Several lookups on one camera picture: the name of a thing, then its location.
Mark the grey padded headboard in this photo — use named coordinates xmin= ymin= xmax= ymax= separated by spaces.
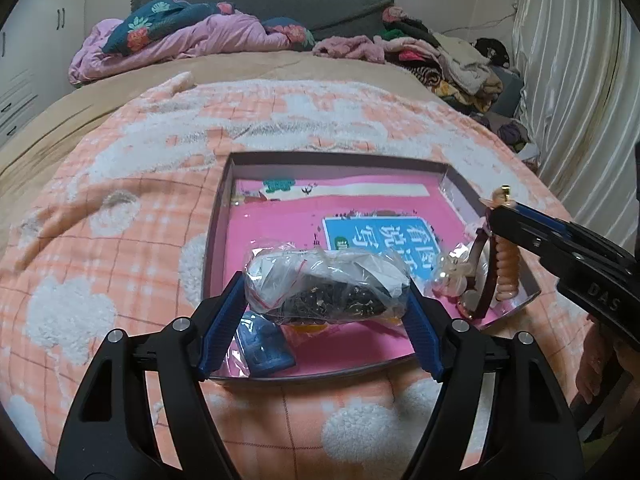
xmin=130 ymin=0 xmax=397 ymax=42

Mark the person's right hand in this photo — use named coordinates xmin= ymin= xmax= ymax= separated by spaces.
xmin=574 ymin=320 xmax=632 ymax=411

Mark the blue card plastic bag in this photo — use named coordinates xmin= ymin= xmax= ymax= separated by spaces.
xmin=235 ymin=310 xmax=297 ymax=377

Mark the peach spiral hair clip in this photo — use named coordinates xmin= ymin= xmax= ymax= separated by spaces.
xmin=487 ymin=186 xmax=524 ymax=304

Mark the clear beads plastic bag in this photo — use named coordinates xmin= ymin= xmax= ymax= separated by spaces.
xmin=425 ymin=251 xmax=482 ymax=302

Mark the pink wrapped book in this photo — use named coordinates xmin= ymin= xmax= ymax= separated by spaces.
xmin=225 ymin=175 xmax=501 ymax=377

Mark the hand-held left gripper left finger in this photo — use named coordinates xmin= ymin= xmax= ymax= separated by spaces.
xmin=55 ymin=271 xmax=246 ymax=480

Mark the tan bed sheet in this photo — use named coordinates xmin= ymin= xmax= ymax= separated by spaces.
xmin=0 ymin=49 xmax=482 ymax=242

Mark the white wardrobe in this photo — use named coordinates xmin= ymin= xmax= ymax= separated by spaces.
xmin=0 ymin=0 xmax=92 ymax=152

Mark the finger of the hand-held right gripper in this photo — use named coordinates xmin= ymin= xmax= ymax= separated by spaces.
xmin=487 ymin=206 xmax=587 ymax=272
xmin=512 ymin=202 xmax=627 ymax=257

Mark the pink fluffy garment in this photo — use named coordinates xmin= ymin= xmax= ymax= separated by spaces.
xmin=312 ymin=34 xmax=387 ymax=64

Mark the dark jewelry plastic bag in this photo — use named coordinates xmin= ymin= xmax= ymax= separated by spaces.
xmin=243 ymin=247 xmax=413 ymax=322

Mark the grey storage box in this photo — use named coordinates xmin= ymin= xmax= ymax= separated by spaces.
xmin=494 ymin=66 xmax=526 ymax=117

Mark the shallow cardboard box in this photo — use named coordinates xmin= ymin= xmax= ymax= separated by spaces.
xmin=202 ymin=151 xmax=544 ymax=393

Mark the peach checked fleece blanket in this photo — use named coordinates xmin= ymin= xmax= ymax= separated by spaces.
xmin=0 ymin=79 xmax=601 ymax=480

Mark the dark clothes bundle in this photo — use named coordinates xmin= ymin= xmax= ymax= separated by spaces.
xmin=471 ymin=109 xmax=542 ymax=162

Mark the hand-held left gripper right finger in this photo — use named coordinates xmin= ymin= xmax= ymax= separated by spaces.
xmin=402 ymin=287 xmax=586 ymax=480

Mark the pink floral quilt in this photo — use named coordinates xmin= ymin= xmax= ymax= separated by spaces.
xmin=68 ymin=0 xmax=318 ymax=87

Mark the pile of mixed clothes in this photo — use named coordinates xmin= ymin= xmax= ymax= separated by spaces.
xmin=380 ymin=5 xmax=512 ymax=112

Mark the white curtain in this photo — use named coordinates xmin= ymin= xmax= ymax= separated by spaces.
xmin=514 ymin=0 xmax=640 ymax=222

